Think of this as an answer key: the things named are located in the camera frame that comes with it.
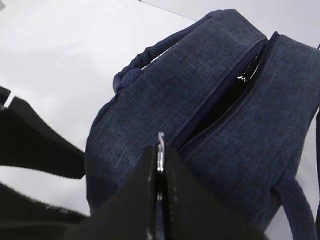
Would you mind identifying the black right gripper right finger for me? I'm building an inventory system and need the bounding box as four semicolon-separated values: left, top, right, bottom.
163;144;267;240

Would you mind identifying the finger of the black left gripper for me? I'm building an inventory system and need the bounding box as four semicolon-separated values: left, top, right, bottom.
0;87;85;179
0;184;87;240

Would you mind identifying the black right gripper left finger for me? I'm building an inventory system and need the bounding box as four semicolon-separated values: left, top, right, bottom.
62;146;158;240

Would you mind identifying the navy blue lunch bag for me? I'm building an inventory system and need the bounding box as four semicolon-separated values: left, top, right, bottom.
84;9;320;240

